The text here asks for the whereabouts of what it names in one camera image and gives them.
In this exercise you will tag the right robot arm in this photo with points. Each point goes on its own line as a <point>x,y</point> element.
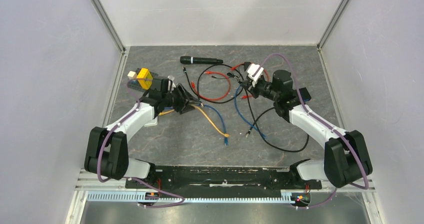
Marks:
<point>346,158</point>

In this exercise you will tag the yellow toy brick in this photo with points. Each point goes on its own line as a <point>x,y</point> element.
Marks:
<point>144,75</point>

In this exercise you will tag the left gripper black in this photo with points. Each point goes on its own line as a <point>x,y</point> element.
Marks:
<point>187,107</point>

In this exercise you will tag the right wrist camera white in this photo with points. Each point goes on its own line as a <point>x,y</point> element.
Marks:
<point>254,72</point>

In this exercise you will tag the white network switch box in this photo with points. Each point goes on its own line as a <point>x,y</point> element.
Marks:
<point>153,122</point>

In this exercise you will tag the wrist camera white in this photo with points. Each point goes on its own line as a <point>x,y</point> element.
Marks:
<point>171,84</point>
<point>254,72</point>

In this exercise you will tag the cream toy brick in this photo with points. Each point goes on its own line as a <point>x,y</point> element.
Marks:
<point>132,75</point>

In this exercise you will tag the black microphone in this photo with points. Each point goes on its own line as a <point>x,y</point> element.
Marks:
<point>188,60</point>

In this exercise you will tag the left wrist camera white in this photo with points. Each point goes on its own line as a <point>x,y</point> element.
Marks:
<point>171,84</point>

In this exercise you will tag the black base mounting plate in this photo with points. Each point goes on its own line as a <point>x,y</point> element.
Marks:
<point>227,181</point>

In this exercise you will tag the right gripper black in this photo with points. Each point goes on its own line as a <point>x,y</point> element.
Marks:
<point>254,91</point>

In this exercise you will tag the white cable duct strip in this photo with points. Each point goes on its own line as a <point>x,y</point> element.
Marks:
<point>142,196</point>

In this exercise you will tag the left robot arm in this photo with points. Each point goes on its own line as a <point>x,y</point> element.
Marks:
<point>107,153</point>

